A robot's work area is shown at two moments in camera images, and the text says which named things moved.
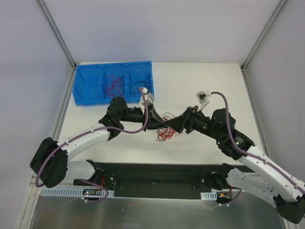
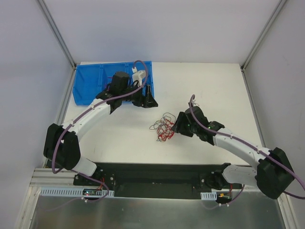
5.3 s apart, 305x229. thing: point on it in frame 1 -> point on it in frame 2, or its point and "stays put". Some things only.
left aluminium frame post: x=69 y=57 stays put
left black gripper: x=147 y=118 -> x=142 y=96
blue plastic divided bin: x=96 y=84 stays put
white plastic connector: x=202 y=98 -> x=192 y=104
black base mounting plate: x=153 y=180 stays put
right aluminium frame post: x=245 y=62 stays put
